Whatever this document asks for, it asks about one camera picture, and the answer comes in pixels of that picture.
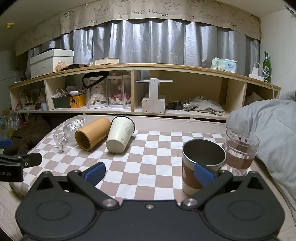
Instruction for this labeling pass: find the white wooden stand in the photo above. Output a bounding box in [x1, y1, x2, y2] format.
[135, 78, 174, 115]

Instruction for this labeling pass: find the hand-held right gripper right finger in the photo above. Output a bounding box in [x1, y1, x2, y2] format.
[180, 164, 267, 210]

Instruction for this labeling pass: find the tissue pack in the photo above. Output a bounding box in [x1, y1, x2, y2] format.
[211, 57, 238, 74]

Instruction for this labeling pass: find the grey curtain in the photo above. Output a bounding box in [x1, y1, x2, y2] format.
[27, 19, 261, 77]

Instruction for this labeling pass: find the white charger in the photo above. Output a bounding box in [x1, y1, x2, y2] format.
[249, 67, 265, 82]

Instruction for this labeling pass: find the brown white checkered cloth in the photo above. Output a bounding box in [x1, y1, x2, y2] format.
[9, 115, 258, 202]

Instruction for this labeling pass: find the white cable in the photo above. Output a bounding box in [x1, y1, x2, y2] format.
[264, 77, 276, 100]

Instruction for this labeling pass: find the clear case with pink doll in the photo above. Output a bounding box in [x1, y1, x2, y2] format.
[107, 75, 132, 109]

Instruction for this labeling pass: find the bamboo cup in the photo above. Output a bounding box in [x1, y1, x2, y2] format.
[74, 116, 112, 152]

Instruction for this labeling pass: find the large white box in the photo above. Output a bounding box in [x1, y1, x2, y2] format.
[30, 49, 74, 79]

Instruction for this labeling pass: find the grey duvet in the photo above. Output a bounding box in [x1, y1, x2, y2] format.
[225, 90, 296, 212]

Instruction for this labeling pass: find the yellow box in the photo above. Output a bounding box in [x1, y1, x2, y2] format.
[69, 94, 87, 108]

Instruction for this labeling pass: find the crumpled brown paper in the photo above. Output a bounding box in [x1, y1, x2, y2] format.
[55, 61, 69, 72]

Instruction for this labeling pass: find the crumpled grey cloth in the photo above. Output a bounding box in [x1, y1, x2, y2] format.
[183, 95, 226, 116]

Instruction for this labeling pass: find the clear glass goblet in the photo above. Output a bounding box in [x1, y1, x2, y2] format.
[53, 118, 86, 154]

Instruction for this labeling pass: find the cream cup with dark rim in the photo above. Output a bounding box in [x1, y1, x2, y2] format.
[106, 116, 136, 154]

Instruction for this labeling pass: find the black strap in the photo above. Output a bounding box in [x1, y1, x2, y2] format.
[81, 71, 109, 89]

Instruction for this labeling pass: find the long wooden shelf unit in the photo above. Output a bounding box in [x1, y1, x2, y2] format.
[9, 63, 282, 121]

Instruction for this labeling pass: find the brown paper bag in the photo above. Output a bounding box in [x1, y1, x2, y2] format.
[244, 92, 264, 106]

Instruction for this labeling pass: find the glass cup with brown sleeve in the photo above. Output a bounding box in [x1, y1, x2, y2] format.
[222, 128, 260, 177]

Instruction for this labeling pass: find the dark green box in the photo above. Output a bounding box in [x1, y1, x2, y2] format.
[51, 96, 71, 109]

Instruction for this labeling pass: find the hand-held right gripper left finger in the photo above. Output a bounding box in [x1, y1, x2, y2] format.
[32, 162, 117, 210]

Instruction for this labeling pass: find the green glass bottle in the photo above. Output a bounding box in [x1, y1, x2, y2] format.
[262, 51, 272, 83]

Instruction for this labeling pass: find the clear plastic bag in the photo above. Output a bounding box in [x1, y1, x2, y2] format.
[0, 108, 24, 140]

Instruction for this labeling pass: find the metal cup with brown sleeve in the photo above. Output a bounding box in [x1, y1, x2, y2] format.
[181, 139, 227, 196]

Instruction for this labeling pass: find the beige printed valance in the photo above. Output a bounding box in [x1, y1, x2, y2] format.
[14, 0, 262, 57]

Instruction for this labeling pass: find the group of small figurines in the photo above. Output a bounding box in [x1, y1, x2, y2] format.
[18, 88, 47, 111]

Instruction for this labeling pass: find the cream flat box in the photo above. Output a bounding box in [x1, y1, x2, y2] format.
[95, 57, 120, 65]

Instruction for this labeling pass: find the clear case with white doll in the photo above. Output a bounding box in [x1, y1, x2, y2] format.
[84, 76, 108, 109]

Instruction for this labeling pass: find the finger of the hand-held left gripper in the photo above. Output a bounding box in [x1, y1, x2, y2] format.
[0, 138, 13, 149]
[0, 152, 43, 168]

